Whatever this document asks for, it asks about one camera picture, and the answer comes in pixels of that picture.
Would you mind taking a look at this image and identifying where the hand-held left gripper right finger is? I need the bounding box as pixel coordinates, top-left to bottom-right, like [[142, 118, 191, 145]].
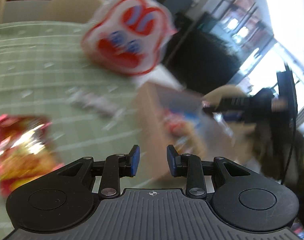
[[166, 144, 252, 199]]

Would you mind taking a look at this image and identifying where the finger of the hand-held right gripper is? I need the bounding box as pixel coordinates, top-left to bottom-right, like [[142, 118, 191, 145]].
[[222, 111, 245, 123], [202, 96, 246, 112]]

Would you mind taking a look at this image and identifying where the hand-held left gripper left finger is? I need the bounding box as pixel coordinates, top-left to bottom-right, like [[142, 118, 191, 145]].
[[56, 145, 141, 199]]

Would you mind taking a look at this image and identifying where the small red snack packet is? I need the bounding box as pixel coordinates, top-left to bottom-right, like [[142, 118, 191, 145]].
[[164, 112, 192, 136]]

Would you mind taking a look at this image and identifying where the blue snack packet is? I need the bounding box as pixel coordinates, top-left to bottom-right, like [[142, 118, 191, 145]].
[[162, 100, 203, 128]]

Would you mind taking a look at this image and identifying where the cardboard box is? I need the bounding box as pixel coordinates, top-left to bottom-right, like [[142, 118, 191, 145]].
[[136, 81, 242, 180]]

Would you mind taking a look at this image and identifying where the clear dark snack packet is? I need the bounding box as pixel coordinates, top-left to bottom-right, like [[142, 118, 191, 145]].
[[68, 91, 120, 117]]

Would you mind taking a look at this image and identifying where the large red spicy snack packet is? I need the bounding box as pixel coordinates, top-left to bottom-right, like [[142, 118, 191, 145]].
[[0, 114, 65, 198]]

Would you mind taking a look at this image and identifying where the person's right hand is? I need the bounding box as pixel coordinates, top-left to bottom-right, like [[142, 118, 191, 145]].
[[271, 99, 290, 112]]

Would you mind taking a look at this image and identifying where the black fish tank cabinet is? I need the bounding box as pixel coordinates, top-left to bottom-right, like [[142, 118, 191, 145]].
[[164, 27, 242, 91]]

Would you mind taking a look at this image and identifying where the red white rabbit bag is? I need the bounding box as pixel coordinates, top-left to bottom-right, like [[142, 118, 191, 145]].
[[81, 0, 176, 77]]

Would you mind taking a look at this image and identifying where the green checked tablecloth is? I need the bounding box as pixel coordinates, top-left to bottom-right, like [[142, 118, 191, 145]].
[[0, 21, 167, 232]]

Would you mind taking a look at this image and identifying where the black cable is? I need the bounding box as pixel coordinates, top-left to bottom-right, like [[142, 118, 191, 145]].
[[280, 129, 298, 184]]

